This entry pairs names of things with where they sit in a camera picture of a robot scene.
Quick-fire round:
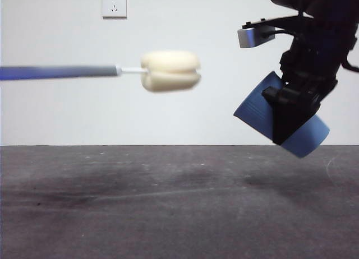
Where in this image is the blue ribbed plastic cup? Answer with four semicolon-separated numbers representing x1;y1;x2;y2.
233;71;330;159

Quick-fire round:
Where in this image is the cup brush grey handle cream sponge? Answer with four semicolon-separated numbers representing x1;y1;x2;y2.
0;50;202;94

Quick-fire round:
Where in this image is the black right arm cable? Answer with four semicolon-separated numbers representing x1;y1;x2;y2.
340;55;359;74

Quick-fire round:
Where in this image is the pale grey right wrist camera box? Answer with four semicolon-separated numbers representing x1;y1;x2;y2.
237;25;277;49

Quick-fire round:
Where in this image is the white wall power socket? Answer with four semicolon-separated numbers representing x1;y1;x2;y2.
102;0;127;20

